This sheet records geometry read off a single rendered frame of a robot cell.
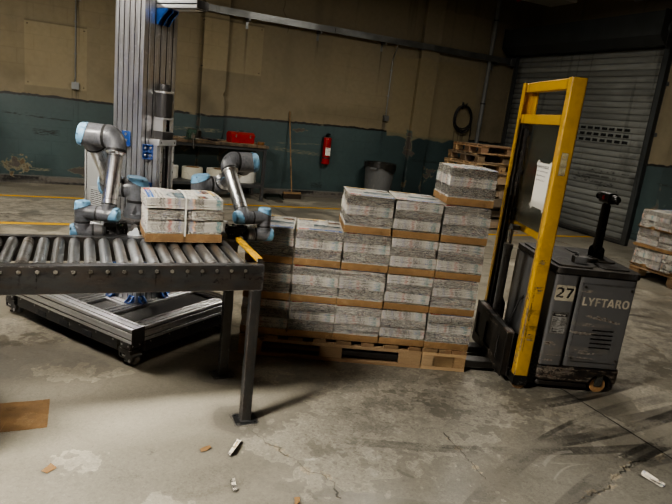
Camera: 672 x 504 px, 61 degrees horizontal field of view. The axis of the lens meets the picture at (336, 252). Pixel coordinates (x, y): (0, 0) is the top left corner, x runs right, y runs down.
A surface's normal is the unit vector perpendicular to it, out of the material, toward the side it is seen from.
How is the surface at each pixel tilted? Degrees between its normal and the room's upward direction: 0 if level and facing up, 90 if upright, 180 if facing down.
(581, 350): 90
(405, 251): 90
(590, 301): 90
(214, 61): 90
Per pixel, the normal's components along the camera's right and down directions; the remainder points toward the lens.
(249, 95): 0.40, 0.25
